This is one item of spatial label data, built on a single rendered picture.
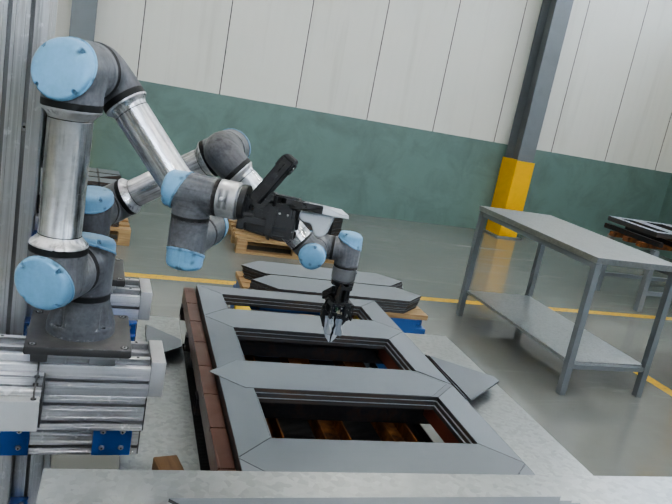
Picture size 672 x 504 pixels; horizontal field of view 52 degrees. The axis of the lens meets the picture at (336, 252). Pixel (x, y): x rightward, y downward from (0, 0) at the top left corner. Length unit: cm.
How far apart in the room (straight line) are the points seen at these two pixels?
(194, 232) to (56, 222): 28
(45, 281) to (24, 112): 45
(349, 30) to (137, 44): 266
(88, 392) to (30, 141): 59
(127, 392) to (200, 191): 58
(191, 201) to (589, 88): 1009
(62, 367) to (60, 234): 35
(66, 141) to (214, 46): 759
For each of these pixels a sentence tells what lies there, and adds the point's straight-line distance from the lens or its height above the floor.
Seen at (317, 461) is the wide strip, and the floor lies 85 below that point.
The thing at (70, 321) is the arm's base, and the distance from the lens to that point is 165.
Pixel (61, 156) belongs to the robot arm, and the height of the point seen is 146.
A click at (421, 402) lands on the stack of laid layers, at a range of 213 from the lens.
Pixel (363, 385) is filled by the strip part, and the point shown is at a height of 85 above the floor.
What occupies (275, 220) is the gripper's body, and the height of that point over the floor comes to 142.
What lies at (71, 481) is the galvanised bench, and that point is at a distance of 116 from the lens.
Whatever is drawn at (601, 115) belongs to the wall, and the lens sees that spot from 1141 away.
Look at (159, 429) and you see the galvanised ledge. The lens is 206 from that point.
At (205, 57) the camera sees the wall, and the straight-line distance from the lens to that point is 898.
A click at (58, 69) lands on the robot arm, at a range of 142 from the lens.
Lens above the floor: 169
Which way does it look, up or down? 13 degrees down
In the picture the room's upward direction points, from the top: 11 degrees clockwise
